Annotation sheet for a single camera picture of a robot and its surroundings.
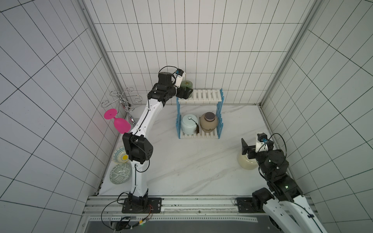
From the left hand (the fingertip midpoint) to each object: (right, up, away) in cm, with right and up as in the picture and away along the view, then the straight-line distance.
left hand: (185, 90), depth 84 cm
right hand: (+31, -26, -13) cm, 43 cm away
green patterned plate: (-39, -49, -2) cm, 63 cm away
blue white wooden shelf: (+16, -3, +3) cm, 16 cm away
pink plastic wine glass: (-39, -21, +1) cm, 45 cm away
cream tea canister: (+34, -43, -4) cm, 55 cm away
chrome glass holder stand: (-50, -1, +29) cm, 58 cm away
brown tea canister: (+15, -20, +8) cm, 26 cm away
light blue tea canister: (+2, -21, +8) cm, 22 cm away
